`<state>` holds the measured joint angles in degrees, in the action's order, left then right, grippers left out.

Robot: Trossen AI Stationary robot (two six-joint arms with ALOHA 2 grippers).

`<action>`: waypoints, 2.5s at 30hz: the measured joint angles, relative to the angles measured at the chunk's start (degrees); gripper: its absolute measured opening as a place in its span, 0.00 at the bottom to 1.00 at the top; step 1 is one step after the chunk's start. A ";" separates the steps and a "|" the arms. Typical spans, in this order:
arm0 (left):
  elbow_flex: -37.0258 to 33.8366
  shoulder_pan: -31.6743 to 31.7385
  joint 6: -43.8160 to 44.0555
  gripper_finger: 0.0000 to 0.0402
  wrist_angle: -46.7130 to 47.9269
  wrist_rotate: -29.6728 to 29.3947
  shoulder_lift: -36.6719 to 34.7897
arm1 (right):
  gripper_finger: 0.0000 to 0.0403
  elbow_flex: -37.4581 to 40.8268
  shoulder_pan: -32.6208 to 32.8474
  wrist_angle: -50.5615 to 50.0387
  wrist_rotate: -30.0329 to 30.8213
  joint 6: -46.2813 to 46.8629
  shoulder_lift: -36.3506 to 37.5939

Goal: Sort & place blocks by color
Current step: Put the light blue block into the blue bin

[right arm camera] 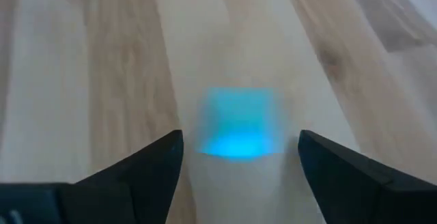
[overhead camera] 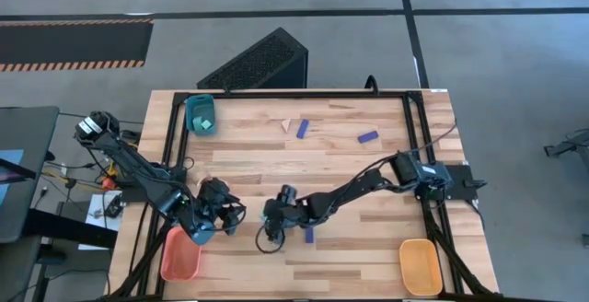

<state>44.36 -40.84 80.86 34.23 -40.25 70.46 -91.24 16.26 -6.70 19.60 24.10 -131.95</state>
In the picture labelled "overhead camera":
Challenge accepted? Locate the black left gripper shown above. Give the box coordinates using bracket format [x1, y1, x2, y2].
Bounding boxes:
[196, 177, 241, 238]

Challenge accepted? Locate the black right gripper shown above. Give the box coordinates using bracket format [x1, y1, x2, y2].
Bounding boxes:
[262, 184, 301, 243]

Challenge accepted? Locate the orange plastic bin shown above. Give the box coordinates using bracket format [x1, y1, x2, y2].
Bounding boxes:
[159, 226, 203, 283]

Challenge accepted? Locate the small black device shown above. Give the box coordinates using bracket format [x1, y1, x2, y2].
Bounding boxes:
[104, 194, 123, 218]

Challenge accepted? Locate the teal plastic bin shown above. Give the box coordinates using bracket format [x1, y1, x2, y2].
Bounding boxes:
[184, 93, 218, 136]

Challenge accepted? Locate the white paper sheet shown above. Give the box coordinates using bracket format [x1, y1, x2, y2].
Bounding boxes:
[77, 190, 124, 251]

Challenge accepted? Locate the yellow plastic bin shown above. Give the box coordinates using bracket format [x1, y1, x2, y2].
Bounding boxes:
[398, 238, 444, 297]

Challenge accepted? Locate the black perforated computer case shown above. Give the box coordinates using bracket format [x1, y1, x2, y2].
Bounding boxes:
[196, 27, 309, 90]

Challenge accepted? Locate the black desk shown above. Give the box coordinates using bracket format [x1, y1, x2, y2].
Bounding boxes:
[0, 105, 119, 302]

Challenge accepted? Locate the monitor with blue screen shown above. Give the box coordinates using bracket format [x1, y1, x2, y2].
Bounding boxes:
[0, 148, 25, 206]

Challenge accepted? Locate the black hazard-striped floor mat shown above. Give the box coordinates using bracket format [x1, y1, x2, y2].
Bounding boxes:
[0, 18, 155, 73]

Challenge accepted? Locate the black stand base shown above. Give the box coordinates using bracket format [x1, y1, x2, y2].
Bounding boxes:
[544, 128, 589, 158]

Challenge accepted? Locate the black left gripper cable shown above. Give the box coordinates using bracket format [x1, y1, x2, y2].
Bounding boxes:
[227, 195, 248, 235]

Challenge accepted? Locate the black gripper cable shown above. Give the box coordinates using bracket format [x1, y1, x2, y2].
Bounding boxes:
[255, 222, 287, 255]
[227, 195, 248, 235]

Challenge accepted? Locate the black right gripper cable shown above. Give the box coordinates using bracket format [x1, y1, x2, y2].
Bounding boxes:
[255, 222, 287, 255]

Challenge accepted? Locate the black metal table frame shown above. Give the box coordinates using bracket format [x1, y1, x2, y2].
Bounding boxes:
[98, 88, 501, 302]

